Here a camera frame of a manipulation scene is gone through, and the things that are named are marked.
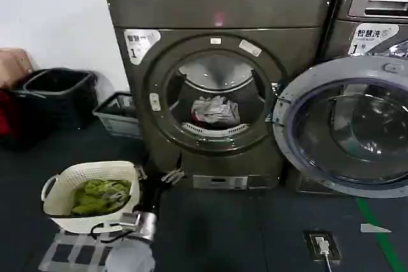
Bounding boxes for steel floor socket box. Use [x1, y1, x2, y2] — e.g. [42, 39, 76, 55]
[302, 230, 344, 262]

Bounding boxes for grey black checkered mat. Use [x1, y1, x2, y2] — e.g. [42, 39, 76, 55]
[42, 231, 113, 272]

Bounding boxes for green garment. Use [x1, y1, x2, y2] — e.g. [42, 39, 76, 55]
[70, 179, 133, 217]

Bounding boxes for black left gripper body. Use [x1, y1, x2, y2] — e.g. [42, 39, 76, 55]
[139, 173, 164, 215]

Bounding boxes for black plastic bin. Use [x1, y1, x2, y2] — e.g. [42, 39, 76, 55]
[22, 68, 99, 130]

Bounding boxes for round glass dryer door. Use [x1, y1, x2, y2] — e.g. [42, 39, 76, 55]
[272, 56, 408, 199]

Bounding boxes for white plug with cable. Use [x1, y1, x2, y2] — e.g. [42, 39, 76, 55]
[314, 236, 335, 272]

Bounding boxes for grey plastic crate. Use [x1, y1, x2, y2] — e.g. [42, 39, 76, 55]
[92, 92, 143, 141]

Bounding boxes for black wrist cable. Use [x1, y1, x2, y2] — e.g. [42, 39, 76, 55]
[90, 222, 138, 241]

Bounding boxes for white perforated laundry basket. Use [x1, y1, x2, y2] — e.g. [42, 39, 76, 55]
[41, 161, 142, 233]

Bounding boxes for grey dryer with drawer panel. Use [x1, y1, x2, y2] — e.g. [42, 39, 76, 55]
[318, 0, 408, 196]

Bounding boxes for red fabric item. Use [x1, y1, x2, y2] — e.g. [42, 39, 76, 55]
[0, 88, 20, 146]

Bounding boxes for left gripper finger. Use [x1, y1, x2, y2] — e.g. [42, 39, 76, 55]
[136, 164, 149, 182]
[160, 154, 186, 185]

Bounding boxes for green floor tape line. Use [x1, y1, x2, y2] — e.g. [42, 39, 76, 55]
[355, 197, 408, 272]

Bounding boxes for grey white crumpled clothes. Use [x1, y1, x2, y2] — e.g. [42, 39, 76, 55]
[190, 94, 241, 125]

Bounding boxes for white floor tape piece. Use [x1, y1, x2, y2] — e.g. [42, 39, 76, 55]
[360, 223, 393, 234]

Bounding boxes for grey front-load dryer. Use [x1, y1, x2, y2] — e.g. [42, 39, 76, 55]
[102, 0, 336, 190]

